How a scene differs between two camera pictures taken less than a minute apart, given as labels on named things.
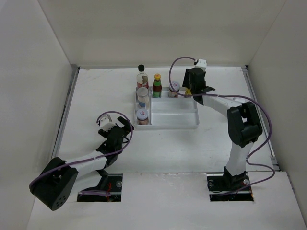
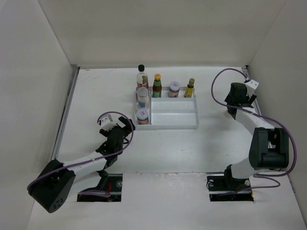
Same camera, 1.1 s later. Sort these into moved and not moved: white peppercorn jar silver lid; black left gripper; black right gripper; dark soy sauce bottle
Moved: black right gripper
Not moved: black left gripper; white peppercorn jar silver lid; dark soy sauce bottle
